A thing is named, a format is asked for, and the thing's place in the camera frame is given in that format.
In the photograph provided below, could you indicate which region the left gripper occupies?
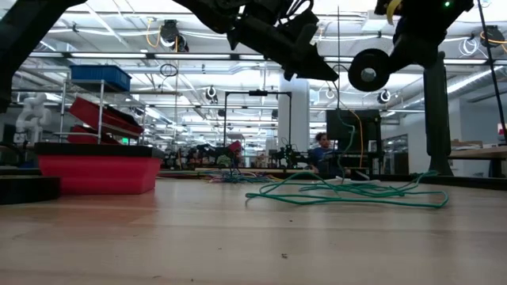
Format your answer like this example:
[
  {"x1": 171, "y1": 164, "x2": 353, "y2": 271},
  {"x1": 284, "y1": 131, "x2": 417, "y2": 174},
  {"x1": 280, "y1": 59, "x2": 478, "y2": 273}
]
[{"x1": 227, "y1": 9, "x2": 340, "y2": 82}]

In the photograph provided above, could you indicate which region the black monitor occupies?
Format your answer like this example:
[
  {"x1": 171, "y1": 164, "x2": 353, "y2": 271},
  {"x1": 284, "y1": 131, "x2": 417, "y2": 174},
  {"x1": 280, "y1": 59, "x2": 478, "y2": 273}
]
[{"x1": 325, "y1": 108, "x2": 383, "y2": 154}]

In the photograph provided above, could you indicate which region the red plastic shelf bin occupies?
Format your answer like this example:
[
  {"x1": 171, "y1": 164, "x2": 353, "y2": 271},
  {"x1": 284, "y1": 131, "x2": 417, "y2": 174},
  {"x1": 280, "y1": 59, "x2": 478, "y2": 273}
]
[
  {"x1": 66, "y1": 124, "x2": 122, "y2": 146},
  {"x1": 69, "y1": 97, "x2": 145, "y2": 139}
]

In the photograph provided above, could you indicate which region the black hanging cable loop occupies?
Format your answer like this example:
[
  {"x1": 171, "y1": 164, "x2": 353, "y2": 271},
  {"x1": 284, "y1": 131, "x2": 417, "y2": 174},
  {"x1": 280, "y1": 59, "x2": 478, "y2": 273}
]
[{"x1": 159, "y1": 63, "x2": 179, "y2": 78}]

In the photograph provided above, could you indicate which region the thin black pole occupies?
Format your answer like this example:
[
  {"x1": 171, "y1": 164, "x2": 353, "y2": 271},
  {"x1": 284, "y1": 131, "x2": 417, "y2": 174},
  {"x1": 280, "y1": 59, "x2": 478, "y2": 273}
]
[{"x1": 477, "y1": 0, "x2": 507, "y2": 134}]

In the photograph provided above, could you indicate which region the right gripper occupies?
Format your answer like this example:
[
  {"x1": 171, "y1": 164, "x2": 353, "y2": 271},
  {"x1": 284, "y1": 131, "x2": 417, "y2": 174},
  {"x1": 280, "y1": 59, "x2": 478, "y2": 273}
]
[{"x1": 379, "y1": 33, "x2": 440, "y2": 76}]

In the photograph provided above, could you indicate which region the wooden side table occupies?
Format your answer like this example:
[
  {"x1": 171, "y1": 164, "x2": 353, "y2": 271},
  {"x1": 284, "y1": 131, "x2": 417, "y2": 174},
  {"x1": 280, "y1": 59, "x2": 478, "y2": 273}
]
[{"x1": 447, "y1": 145, "x2": 507, "y2": 179}]

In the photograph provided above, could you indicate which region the person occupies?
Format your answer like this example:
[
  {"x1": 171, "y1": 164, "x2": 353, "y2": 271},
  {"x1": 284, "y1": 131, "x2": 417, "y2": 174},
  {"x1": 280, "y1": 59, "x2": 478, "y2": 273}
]
[{"x1": 308, "y1": 132, "x2": 341, "y2": 177}]

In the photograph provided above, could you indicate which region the green cord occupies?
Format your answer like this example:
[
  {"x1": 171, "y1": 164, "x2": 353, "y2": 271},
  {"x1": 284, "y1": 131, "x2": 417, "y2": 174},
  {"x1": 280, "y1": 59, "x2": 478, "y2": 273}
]
[{"x1": 245, "y1": 77, "x2": 450, "y2": 210}]

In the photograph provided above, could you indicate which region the red square tray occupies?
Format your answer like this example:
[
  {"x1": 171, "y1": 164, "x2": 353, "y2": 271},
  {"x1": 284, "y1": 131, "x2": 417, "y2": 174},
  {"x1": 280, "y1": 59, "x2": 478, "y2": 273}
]
[{"x1": 34, "y1": 142, "x2": 166, "y2": 196}]

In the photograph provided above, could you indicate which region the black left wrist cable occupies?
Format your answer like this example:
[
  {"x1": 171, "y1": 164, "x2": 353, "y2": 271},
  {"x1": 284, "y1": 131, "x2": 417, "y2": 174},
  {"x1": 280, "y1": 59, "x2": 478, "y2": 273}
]
[{"x1": 276, "y1": 0, "x2": 316, "y2": 25}]

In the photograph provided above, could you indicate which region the multicolour wire bundle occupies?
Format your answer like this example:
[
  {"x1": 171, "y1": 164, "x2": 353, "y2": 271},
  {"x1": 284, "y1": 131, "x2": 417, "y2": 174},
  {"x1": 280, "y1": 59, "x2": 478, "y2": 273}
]
[{"x1": 197, "y1": 169, "x2": 284, "y2": 185}]

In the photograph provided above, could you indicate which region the metal shelf rack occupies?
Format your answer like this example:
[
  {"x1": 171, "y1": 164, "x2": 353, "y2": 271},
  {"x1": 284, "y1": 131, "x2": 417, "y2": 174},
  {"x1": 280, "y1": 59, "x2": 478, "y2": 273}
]
[{"x1": 53, "y1": 78, "x2": 148, "y2": 146}]

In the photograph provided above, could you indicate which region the blue plastic bin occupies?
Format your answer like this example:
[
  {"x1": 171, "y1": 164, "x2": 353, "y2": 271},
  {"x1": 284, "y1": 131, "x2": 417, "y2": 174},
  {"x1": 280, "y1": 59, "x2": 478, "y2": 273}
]
[{"x1": 70, "y1": 64, "x2": 132, "y2": 93}]

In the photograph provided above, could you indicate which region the black spool white label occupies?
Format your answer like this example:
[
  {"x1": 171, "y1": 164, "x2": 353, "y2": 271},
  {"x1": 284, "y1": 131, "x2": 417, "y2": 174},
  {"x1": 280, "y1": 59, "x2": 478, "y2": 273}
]
[{"x1": 348, "y1": 47, "x2": 391, "y2": 93}]

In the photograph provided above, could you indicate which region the orange hanging cable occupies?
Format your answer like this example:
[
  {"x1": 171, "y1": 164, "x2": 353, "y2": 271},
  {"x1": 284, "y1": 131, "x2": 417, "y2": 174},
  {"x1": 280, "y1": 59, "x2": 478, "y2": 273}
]
[{"x1": 348, "y1": 108, "x2": 364, "y2": 170}]

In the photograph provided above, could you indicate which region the black upright post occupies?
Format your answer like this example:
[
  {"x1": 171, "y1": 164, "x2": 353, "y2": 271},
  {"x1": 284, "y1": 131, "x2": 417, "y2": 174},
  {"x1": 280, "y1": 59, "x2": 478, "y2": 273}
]
[{"x1": 421, "y1": 53, "x2": 455, "y2": 177}]

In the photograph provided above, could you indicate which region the black distant camera rig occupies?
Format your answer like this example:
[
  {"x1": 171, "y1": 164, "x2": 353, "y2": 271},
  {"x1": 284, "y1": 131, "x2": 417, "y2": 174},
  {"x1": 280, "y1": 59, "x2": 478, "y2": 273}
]
[{"x1": 223, "y1": 89, "x2": 293, "y2": 147}]

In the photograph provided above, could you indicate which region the black tape roll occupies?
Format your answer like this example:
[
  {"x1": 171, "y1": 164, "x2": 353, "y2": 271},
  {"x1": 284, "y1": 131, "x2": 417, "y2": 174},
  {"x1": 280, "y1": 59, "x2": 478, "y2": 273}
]
[{"x1": 0, "y1": 175, "x2": 62, "y2": 206}]

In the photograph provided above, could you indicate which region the yellow cable tag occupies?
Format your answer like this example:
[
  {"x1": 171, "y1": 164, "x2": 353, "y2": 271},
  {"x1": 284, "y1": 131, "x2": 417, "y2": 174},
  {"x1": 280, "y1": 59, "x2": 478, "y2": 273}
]
[{"x1": 386, "y1": 0, "x2": 403, "y2": 25}]

